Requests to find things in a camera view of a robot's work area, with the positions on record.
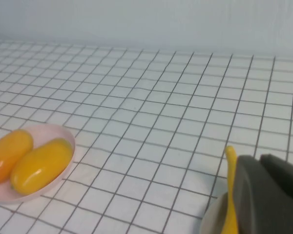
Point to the grey round plate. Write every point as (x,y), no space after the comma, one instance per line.
(215,214)

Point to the orange plastic mango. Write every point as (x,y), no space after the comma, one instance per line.
(7,156)

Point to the yellow plastic mango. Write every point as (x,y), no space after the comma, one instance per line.
(39,165)

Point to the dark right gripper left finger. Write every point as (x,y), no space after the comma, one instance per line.
(258,207)

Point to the white black-grid tablecloth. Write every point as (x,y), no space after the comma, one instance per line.
(161,109)

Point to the pink round plate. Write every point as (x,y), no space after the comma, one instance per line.
(51,131)

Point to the yellow plastic banana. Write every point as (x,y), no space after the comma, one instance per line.
(231,170)

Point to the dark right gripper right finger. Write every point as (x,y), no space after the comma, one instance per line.
(288,178)

